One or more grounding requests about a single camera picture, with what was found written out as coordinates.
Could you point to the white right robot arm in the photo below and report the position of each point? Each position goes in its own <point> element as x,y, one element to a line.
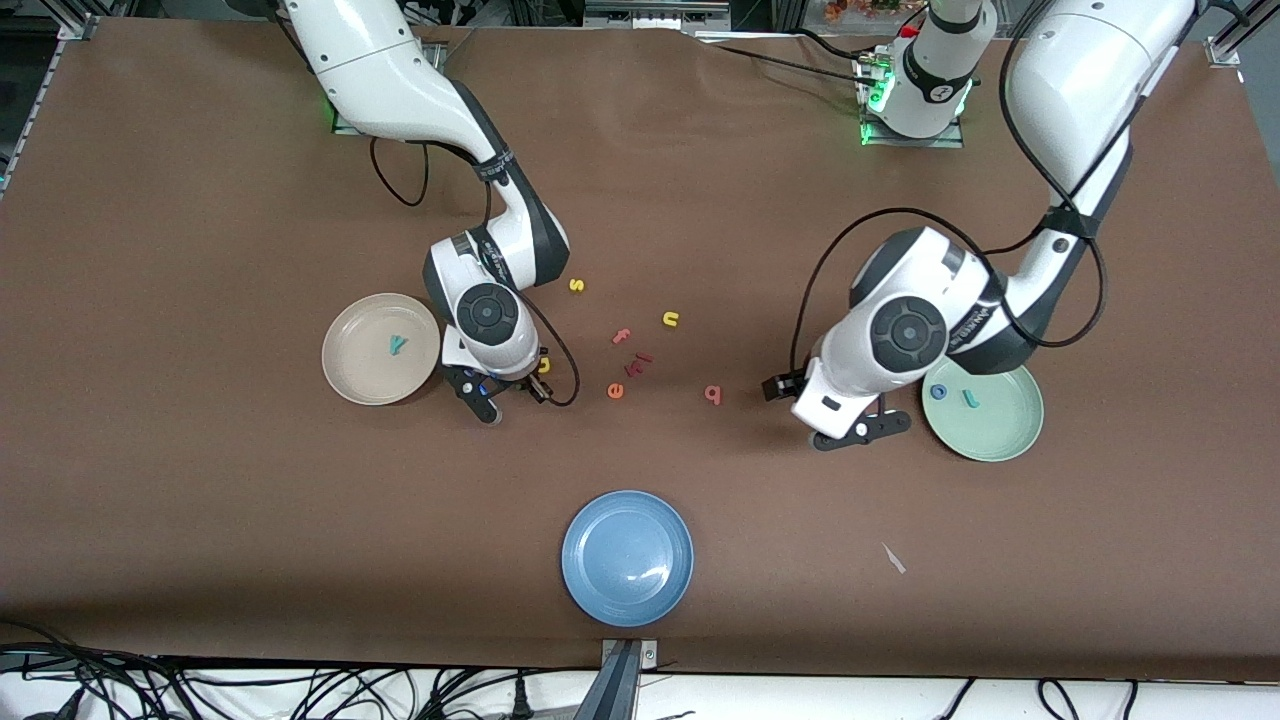
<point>400,80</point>

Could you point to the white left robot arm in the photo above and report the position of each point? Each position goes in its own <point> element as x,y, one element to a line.
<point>1070,80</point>

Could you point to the beige brown plate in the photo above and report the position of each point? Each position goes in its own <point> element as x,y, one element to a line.
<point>370,360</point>

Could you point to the blue plate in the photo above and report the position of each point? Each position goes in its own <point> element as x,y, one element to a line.
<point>627,558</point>

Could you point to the white paper scrap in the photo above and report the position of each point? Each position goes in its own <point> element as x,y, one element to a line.
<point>893,558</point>

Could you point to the pale green plate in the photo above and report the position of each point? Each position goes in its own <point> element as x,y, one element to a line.
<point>1000,425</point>

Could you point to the black power plug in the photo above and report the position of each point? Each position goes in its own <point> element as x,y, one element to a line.
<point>521,705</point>

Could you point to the grey power strip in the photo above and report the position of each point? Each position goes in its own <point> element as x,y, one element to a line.
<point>650,12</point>

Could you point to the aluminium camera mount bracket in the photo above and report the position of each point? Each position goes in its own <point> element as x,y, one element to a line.
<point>625,690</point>

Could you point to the black metal rack frame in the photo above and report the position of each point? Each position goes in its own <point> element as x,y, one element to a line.
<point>765,12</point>

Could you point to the aluminium corner bracket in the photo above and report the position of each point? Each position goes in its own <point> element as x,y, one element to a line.
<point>1228,45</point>

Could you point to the aluminium table side rail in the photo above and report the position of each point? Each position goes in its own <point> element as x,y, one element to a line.
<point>40,105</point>

